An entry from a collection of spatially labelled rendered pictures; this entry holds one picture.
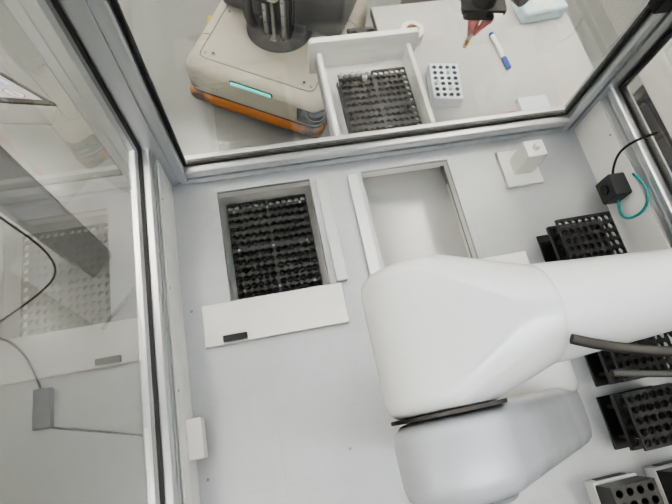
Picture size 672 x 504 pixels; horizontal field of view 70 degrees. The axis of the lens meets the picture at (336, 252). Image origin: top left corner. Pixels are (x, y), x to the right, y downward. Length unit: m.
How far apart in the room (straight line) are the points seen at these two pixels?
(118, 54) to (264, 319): 0.50
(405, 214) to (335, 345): 0.40
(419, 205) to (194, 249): 0.54
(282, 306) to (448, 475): 0.62
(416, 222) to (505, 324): 0.80
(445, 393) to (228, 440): 0.61
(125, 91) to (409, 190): 0.68
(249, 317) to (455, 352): 0.61
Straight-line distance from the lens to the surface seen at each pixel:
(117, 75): 0.82
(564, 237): 1.04
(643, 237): 1.16
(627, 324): 0.46
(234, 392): 0.93
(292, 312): 0.94
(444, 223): 1.19
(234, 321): 0.94
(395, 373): 0.40
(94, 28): 0.76
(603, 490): 1.01
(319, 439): 0.92
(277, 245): 1.04
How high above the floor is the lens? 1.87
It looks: 69 degrees down
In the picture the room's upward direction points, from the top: 10 degrees clockwise
